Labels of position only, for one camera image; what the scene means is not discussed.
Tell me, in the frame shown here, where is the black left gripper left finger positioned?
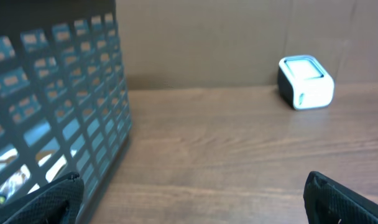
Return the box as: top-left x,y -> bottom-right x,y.
0,172 -> 85,224

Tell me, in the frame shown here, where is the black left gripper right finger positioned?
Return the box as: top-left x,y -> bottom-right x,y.
303,171 -> 378,224

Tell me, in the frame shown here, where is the white barcode scanner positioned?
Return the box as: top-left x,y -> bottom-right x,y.
277,55 -> 334,110

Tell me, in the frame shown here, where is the dark grey plastic basket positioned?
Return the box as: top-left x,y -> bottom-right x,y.
0,0 -> 132,223

